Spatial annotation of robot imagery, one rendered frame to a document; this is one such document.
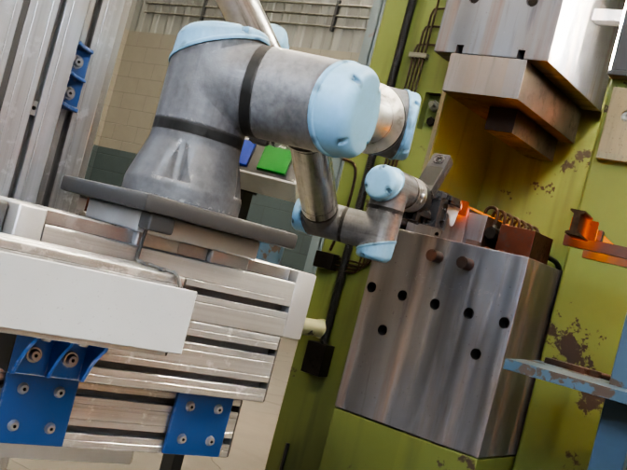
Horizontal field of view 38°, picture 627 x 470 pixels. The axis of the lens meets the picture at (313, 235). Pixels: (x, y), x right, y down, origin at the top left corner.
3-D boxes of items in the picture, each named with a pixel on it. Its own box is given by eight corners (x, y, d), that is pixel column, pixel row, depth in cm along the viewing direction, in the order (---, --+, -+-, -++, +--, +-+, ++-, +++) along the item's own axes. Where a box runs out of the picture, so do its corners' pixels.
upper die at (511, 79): (517, 99, 213) (527, 60, 213) (441, 89, 224) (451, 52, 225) (574, 144, 248) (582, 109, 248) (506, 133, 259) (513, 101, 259)
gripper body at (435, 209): (417, 225, 210) (392, 215, 200) (426, 188, 210) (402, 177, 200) (447, 231, 205) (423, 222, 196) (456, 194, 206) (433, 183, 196)
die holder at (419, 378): (478, 458, 198) (529, 257, 199) (333, 406, 219) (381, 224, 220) (562, 450, 244) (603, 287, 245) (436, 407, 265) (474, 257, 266)
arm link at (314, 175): (257, 102, 152) (288, 244, 195) (320, 116, 150) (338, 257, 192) (280, 49, 157) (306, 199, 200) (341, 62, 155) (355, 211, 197)
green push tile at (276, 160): (285, 174, 225) (294, 150, 229) (256, 167, 226) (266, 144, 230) (285, 178, 227) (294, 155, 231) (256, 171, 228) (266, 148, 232)
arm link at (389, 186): (356, 199, 187) (367, 158, 188) (383, 209, 196) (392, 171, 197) (389, 206, 183) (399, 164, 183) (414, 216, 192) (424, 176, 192)
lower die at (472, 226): (479, 248, 212) (488, 212, 212) (405, 231, 223) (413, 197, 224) (541, 271, 247) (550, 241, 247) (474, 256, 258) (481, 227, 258)
